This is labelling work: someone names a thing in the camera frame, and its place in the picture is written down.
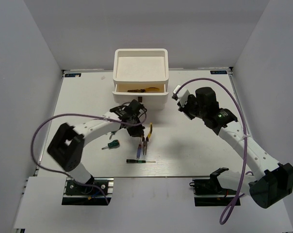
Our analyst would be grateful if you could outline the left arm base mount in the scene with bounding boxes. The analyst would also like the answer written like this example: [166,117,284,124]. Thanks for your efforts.
[62,178,114,206]

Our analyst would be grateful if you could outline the slim black green screwdriver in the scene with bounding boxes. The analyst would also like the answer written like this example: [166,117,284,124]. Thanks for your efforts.
[126,159,155,164]

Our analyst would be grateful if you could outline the white drawer cabinet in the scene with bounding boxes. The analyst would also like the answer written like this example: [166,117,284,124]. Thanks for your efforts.
[113,49,169,110]

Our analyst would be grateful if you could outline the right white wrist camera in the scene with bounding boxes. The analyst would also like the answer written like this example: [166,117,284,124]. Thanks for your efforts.
[172,85,190,107]

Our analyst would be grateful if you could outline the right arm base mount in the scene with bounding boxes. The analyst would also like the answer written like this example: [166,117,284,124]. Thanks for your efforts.
[189,179,236,207]

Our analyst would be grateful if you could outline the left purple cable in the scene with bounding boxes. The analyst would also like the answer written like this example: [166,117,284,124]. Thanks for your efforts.
[31,103,147,204]

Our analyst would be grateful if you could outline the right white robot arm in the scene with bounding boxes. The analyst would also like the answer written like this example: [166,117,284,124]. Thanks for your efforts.
[173,85,293,209]

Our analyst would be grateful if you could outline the stubby green screwdriver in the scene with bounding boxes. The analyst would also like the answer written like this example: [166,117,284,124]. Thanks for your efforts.
[102,140,120,150]

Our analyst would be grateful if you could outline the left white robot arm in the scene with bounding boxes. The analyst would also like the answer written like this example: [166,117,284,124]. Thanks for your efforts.
[47,100,147,194]

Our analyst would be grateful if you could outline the white drawer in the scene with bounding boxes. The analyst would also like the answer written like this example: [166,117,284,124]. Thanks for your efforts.
[112,83,168,103]

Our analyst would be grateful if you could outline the yellow black needle-nose pliers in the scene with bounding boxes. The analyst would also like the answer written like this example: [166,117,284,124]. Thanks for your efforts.
[127,87,160,93]

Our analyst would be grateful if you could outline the blue red handled screwdriver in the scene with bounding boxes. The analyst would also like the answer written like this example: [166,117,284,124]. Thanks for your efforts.
[136,138,142,160]

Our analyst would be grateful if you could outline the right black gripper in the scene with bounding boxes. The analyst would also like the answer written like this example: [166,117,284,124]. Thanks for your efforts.
[178,94,207,120]

